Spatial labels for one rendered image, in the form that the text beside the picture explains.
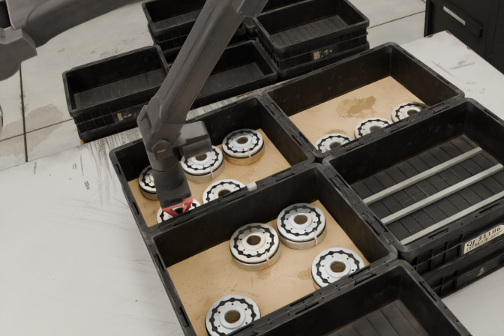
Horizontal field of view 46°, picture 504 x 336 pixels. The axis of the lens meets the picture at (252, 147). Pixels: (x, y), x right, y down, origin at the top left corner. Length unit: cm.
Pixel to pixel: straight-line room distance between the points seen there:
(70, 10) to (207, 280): 62
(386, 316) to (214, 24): 61
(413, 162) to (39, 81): 266
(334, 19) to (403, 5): 116
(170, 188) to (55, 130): 204
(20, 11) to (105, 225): 84
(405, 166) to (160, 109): 62
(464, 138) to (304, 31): 125
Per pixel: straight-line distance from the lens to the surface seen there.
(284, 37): 256
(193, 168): 142
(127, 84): 247
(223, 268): 124
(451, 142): 148
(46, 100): 348
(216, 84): 253
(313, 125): 152
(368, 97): 161
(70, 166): 181
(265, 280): 121
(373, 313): 115
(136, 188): 146
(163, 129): 108
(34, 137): 324
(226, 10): 92
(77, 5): 85
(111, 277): 147
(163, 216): 133
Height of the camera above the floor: 180
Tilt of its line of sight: 41 degrees down
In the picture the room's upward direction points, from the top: 10 degrees counter-clockwise
